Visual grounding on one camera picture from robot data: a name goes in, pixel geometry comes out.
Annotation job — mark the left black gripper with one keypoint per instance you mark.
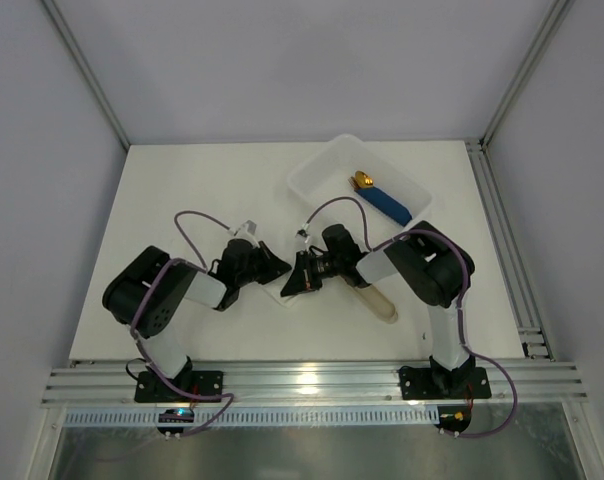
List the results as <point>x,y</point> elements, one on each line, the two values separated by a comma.
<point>262,263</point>

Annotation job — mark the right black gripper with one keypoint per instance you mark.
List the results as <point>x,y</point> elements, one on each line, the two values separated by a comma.
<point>308,271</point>

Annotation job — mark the oval wooden cutlery tray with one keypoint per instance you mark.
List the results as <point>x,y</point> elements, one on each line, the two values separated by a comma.
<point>377,303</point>

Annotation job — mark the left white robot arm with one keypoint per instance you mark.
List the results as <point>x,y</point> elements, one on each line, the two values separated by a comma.
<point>146,295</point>

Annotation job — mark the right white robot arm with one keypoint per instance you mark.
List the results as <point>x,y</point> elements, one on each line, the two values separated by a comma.
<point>438,273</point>

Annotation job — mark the gold cutlery in roll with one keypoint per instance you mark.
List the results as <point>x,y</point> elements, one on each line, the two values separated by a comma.
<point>360,180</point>

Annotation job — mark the white plastic basket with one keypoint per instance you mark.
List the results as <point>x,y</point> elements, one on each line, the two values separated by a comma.
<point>324,176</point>

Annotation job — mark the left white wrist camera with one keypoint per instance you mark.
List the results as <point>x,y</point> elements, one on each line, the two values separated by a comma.
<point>246,230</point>

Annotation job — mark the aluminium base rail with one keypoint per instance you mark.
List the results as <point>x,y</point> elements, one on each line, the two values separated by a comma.
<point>303,383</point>

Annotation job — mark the white slotted cable duct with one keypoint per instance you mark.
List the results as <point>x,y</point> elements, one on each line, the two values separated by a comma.
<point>242,416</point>

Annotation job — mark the right aluminium side rail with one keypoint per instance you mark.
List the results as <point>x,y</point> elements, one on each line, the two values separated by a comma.
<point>527,314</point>

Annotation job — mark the left aluminium frame post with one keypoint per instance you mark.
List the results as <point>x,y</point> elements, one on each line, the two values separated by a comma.
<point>73,48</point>

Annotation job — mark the aluminium frame post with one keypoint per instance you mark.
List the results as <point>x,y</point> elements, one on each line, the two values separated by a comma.
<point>544,34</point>
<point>73,48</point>

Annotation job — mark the right aluminium frame post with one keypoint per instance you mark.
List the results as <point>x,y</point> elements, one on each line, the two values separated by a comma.
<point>544,34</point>

